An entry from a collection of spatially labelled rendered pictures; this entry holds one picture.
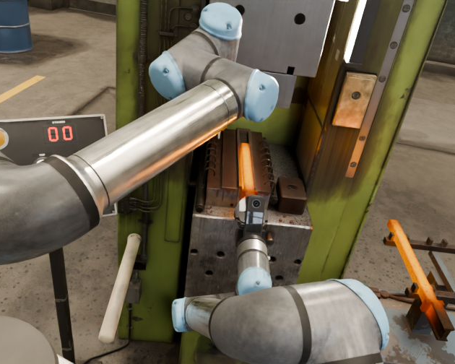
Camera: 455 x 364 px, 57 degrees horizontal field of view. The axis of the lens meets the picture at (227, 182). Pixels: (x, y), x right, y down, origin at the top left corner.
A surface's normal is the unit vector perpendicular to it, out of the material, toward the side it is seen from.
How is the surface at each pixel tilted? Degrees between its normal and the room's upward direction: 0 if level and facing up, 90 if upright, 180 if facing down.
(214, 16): 27
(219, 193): 90
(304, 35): 90
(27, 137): 60
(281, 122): 90
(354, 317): 32
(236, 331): 67
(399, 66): 90
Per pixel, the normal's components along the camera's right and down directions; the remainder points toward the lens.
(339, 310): 0.22, -0.54
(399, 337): 0.13, -0.83
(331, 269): 0.00, 0.54
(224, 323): -0.80, -0.29
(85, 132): 0.43, 0.05
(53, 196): 0.45, -0.29
